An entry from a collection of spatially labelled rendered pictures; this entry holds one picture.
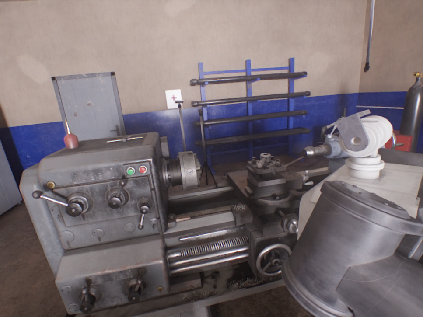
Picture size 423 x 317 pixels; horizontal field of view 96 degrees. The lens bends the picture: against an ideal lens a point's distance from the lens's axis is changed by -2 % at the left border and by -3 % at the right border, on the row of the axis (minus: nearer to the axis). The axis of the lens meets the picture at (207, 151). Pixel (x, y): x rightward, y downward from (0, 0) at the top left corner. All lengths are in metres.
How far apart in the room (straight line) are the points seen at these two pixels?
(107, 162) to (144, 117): 3.27
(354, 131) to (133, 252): 1.07
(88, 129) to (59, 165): 3.38
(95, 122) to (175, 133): 1.57
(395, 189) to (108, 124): 4.27
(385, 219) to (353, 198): 0.03
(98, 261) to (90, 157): 0.52
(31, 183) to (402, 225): 1.25
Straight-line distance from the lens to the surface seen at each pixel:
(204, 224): 1.23
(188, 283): 1.45
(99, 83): 4.39
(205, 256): 1.28
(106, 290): 1.29
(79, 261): 1.28
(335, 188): 0.28
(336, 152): 1.71
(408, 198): 0.42
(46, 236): 1.34
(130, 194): 1.08
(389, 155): 0.68
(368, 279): 0.28
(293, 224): 1.11
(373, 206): 0.26
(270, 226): 1.17
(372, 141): 0.43
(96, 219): 1.18
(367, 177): 0.48
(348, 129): 0.42
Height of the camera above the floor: 1.55
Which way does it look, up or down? 16 degrees down
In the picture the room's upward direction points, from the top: 5 degrees counter-clockwise
